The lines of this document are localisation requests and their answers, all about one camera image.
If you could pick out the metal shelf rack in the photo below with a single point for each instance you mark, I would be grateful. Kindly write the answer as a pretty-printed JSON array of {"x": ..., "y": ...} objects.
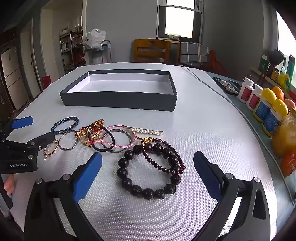
[{"x": 69, "y": 46}]

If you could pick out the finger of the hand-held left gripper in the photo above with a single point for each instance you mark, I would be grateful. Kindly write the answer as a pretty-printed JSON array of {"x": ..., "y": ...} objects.
[
  {"x": 22, "y": 122},
  {"x": 42, "y": 139}
]

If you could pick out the wooden chair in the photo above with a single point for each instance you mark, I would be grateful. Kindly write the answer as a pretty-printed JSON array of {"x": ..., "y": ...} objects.
[{"x": 150, "y": 49}]

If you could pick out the bowl on windowsill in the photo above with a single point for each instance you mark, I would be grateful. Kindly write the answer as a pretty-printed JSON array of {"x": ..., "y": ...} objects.
[{"x": 174, "y": 36}]

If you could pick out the black patterned case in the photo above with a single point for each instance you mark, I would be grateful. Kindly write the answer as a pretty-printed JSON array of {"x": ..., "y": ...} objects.
[{"x": 226, "y": 85}]

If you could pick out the orange fruit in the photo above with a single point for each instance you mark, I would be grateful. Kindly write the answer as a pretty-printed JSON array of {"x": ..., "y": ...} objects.
[{"x": 278, "y": 92}]

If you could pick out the small red bag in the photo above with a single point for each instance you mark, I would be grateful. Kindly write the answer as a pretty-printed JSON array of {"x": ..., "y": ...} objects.
[{"x": 46, "y": 81}]

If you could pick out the orange packet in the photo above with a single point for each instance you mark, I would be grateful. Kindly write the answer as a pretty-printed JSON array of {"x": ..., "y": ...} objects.
[{"x": 289, "y": 163}]

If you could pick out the white refrigerator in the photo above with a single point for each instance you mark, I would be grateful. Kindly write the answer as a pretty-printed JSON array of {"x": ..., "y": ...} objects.
[{"x": 11, "y": 76}]

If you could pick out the peach coloured fruit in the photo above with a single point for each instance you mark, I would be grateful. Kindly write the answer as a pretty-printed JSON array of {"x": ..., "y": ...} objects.
[{"x": 290, "y": 104}]

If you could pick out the grey plaid cushion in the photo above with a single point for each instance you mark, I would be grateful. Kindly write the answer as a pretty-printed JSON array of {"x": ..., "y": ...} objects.
[{"x": 193, "y": 52}]

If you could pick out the green box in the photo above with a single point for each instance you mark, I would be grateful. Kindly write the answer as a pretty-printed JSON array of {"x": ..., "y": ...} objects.
[{"x": 263, "y": 64}]

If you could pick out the large silver bangle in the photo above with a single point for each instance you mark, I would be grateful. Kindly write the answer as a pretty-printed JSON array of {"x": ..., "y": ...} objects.
[{"x": 130, "y": 139}]

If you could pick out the green bottle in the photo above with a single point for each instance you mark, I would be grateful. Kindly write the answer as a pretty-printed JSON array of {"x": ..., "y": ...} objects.
[{"x": 291, "y": 68}]

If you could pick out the white plastic bag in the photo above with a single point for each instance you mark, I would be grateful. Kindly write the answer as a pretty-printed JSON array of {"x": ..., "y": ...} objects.
[{"x": 94, "y": 38}]

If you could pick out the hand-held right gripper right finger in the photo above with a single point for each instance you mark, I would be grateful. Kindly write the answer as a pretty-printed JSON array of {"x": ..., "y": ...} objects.
[{"x": 208, "y": 176}]

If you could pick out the dark grey shallow box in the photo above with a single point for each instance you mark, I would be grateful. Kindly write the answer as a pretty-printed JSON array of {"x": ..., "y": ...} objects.
[{"x": 115, "y": 100}]

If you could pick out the person's left hand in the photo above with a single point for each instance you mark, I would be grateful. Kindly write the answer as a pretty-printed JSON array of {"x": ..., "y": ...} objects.
[{"x": 9, "y": 185}]

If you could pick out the red plastic bag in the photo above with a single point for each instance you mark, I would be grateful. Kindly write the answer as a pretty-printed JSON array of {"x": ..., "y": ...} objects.
[{"x": 216, "y": 63}]

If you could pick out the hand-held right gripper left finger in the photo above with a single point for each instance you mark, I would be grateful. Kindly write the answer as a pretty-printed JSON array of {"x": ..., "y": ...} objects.
[{"x": 89, "y": 176}]

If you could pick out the pearl hair clip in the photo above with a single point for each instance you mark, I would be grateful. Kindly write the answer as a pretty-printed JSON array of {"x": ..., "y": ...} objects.
[{"x": 148, "y": 131}]

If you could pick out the window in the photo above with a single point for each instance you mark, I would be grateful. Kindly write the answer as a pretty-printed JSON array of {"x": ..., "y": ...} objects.
[{"x": 179, "y": 23}]

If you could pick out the orange juice bottle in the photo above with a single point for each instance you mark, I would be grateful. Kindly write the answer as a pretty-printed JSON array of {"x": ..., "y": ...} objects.
[{"x": 283, "y": 136}]

